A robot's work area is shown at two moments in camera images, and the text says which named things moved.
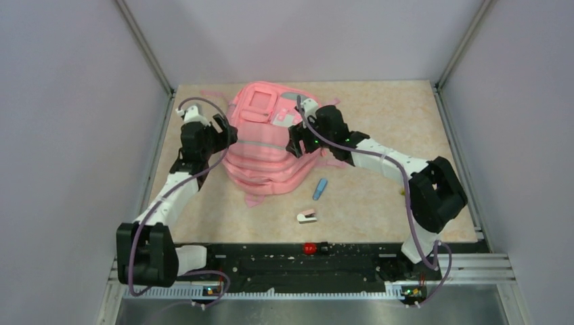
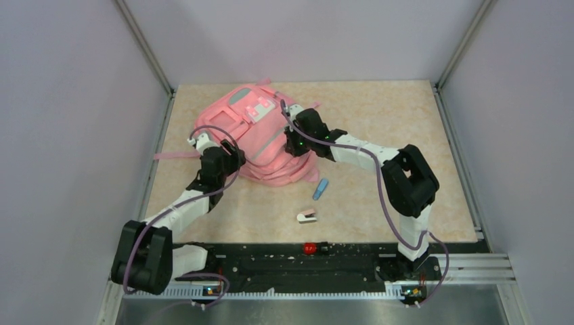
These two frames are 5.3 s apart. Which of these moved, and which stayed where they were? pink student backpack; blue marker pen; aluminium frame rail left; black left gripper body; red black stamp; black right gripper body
Moved: pink student backpack; black left gripper body
Stayed: black right gripper body; aluminium frame rail left; red black stamp; blue marker pen
